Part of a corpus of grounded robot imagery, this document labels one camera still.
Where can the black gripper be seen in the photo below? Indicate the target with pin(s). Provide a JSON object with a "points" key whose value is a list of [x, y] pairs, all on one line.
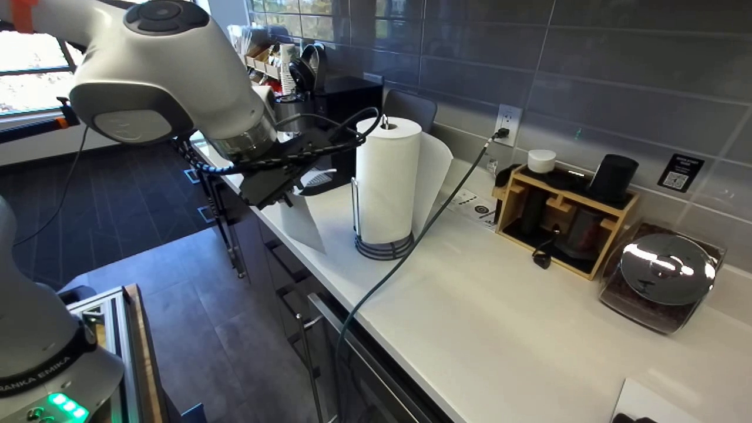
{"points": [[274, 172]]}

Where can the dark metal towel holder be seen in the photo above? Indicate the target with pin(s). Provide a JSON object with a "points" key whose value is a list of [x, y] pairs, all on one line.
{"points": [[383, 248]]}

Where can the white paper towel roll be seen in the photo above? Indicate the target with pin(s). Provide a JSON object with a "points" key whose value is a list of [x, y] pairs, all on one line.
{"points": [[434, 166]]}

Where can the torn paper towel sheet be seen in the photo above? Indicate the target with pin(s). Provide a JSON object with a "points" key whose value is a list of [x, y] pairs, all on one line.
{"points": [[296, 221]]}

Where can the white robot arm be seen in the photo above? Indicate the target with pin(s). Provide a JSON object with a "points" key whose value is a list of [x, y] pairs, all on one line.
{"points": [[153, 71]]}

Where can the black Keurig coffee maker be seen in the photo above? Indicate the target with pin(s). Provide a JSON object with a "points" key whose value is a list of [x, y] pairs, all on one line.
{"points": [[329, 100]]}

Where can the white cup on organizer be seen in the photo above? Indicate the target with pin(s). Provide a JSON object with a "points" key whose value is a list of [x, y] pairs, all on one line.
{"points": [[542, 160]]}

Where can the wooden coffee accessory organizer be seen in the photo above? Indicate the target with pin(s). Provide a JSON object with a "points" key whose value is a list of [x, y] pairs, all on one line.
{"points": [[561, 221]]}

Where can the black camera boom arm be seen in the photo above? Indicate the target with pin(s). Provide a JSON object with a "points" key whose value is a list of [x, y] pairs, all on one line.
{"points": [[66, 118]]}

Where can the white wall outlet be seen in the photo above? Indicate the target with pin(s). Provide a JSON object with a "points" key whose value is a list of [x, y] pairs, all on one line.
{"points": [[505, 126]]}

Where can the small black wall sign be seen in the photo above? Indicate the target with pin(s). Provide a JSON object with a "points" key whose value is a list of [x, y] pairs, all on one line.
{"points": [[681, 172]]}

